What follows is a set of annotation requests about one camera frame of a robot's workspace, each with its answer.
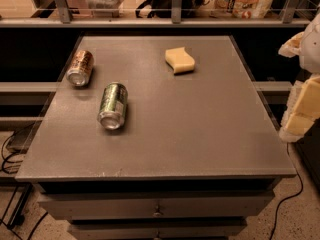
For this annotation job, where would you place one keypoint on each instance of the yellow wavy sponge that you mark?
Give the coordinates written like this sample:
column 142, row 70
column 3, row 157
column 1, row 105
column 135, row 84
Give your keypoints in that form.
column 179, row 60

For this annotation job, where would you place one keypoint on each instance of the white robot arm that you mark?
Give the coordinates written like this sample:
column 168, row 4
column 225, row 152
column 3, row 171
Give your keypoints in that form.
column 310, row 49

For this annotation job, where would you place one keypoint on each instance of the black bag on shelf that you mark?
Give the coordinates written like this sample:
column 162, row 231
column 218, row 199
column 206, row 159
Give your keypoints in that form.
column 164, row 8

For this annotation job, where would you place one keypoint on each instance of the green soda can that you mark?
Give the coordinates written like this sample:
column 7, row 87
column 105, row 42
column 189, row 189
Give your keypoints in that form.
column 112, row 111

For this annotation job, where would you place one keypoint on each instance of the upper drawer knob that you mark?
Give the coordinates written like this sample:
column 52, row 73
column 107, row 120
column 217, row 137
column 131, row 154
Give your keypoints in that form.
column 157, row 212

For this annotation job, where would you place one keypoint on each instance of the orange soda can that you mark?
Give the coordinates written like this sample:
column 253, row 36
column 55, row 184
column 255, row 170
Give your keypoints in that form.
column 80, row 69

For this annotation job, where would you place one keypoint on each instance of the grey metal railing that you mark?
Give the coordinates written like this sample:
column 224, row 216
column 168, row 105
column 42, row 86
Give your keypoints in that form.
column 76, row 14

